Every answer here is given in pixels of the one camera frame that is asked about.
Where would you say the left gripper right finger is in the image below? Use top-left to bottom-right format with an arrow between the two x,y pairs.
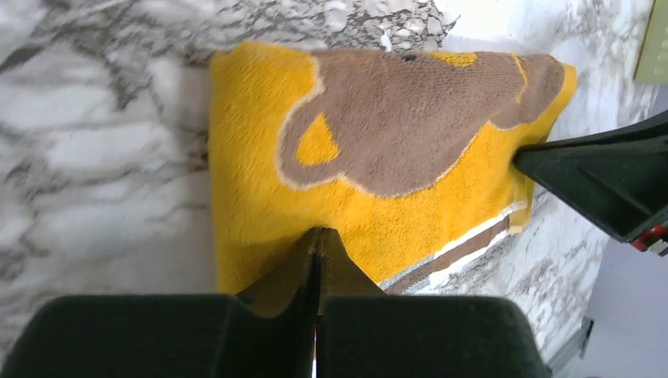
316,228 -> 551,377

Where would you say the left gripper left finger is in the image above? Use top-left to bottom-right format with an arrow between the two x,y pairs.
1,229 -> 320,377

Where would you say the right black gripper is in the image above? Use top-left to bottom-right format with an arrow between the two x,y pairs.
513,112 -> 667,257

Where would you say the yellow towel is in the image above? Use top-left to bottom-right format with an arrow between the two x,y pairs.
209,42 -> 577,294

